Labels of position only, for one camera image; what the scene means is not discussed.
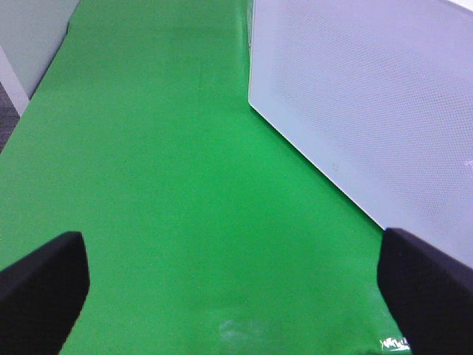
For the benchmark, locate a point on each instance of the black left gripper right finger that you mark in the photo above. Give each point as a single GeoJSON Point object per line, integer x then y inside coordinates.
{"type": "Point", "coordinates": [427, 292]}

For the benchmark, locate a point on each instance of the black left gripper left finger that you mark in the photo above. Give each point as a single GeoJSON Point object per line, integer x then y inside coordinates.
{"type": "Point", "coordinates": [42, 296]}

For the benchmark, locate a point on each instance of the white microwave door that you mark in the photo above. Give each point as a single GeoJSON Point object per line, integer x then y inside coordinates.
{"type": "Point", "coordinates": [378, 96]}

